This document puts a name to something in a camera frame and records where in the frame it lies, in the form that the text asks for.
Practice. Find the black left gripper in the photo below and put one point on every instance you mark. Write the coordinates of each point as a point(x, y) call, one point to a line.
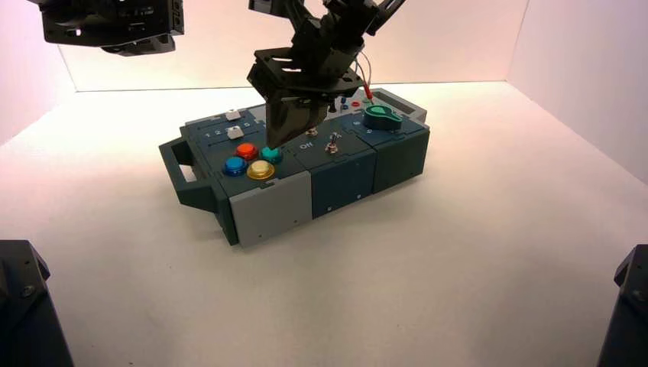
point(101, 23)

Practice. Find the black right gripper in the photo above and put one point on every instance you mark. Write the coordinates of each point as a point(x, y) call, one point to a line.
point(309, 66)

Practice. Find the green round push button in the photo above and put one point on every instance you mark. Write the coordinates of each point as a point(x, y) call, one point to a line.
point(272, 155)

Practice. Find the red round push button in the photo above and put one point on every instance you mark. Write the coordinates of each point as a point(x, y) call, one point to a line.
point(247, 151)

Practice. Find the yellow round push button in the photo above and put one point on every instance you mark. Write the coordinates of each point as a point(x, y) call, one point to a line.
point(260, 169)

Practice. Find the blue round push button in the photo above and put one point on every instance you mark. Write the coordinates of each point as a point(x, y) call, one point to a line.
point(235, 165)

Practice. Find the green rotary knob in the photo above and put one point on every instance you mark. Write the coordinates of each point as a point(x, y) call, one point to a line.
point(382, 118)

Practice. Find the teal and grey control box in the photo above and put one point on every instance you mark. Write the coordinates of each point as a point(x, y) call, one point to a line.
point(273, 202)

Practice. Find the metal toggle switch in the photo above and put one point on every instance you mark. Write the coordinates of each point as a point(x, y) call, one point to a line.
point(312, 132)
point(332, 144)

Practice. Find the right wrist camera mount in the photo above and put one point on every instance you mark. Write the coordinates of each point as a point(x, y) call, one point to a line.
point(266, 4)

